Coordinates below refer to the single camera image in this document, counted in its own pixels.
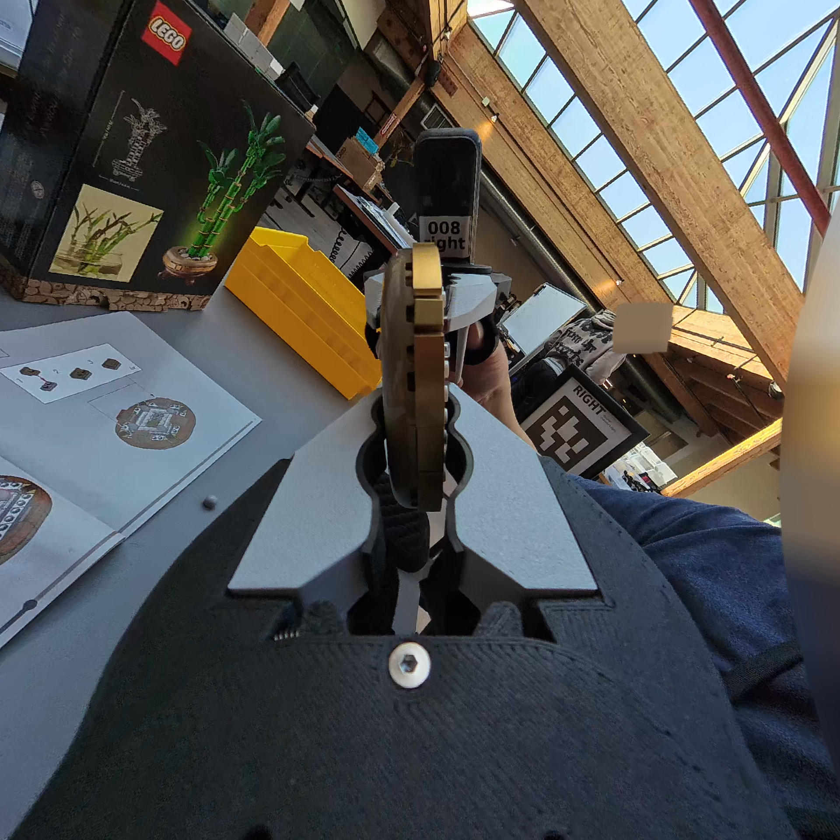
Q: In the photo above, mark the lego instruction booklet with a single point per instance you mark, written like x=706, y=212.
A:
x=98, y=459

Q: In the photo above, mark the framed marker sign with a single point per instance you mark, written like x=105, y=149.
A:
x=577, y=426

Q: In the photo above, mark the white whiteboard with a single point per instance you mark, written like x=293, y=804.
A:
x=544, y=315

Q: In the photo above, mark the wooden roof beam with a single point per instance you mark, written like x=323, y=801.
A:
x=656, y=131

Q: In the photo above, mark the person's right hand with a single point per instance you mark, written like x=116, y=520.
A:
x=492, y=387

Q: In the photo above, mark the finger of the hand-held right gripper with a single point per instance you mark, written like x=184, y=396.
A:
x=472, y=305
x=374, y=302

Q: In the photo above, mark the gold round lego base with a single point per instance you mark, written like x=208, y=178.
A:
x=426, y=367

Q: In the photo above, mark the cardboard box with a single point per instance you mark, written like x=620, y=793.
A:
x=358, y=161

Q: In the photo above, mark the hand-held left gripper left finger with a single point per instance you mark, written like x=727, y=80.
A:
x=302, y=525

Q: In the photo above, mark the yellow plastic bin stack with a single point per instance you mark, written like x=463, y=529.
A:
x=295, y=295

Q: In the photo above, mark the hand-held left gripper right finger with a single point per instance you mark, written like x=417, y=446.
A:
x=525, y=525

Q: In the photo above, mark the black lego set box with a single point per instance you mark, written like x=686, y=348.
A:
x=98, y=131

